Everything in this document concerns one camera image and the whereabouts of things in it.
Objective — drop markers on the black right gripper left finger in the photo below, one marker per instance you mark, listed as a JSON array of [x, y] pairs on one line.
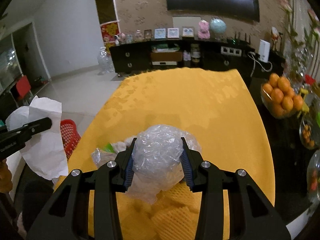
[[65, 215]]

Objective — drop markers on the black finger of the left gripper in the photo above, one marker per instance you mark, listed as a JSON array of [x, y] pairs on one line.
[[13, 141]]

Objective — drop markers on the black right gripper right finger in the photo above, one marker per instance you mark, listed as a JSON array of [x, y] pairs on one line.
[[251, 214]]

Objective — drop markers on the large white paper sheet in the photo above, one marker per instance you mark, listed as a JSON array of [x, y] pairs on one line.
[[44, 152]]

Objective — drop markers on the green snack packet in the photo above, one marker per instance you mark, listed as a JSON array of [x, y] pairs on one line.
[[109, 148]]

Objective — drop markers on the clear plastic bag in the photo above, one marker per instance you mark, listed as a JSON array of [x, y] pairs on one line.
[[156, 161]]

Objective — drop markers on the white plastic bag trash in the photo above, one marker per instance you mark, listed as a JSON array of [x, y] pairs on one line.
[[100, 157]]

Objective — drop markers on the red chair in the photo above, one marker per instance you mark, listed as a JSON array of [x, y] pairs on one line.
[[23, 87]]

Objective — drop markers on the red plastic basket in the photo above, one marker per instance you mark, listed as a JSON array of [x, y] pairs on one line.
[[70, 136]]

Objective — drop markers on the yellow foam fruit net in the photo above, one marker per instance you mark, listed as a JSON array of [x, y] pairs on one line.
[[174, 215]]

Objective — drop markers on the yellow tablecloth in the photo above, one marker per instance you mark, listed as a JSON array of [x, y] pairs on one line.
[[215, 107]]

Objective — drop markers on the clear glass vase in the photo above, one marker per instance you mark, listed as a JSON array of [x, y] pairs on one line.
[[105, 62]]

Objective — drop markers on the bowl of oranges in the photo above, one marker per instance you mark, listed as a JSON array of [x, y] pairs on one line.
[[279, 97]]

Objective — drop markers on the black tv cabinet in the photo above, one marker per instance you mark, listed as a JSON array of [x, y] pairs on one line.
[[195, 53]]

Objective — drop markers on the white router box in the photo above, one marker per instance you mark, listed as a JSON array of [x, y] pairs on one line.
[[264, 50]]

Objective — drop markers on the pink plush toy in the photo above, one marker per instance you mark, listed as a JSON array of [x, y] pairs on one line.
[[203, 31]]

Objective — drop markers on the light blue globe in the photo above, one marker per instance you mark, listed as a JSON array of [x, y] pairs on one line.
[[217, 26]]

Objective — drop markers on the blue picture frame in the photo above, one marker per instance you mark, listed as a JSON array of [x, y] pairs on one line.
[[160, 33]]

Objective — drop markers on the white picture frame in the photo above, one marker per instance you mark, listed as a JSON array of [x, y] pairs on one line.
[[173, 33]]

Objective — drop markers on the landscape picture frame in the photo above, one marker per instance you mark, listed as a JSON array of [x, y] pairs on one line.
[[188, 32]]

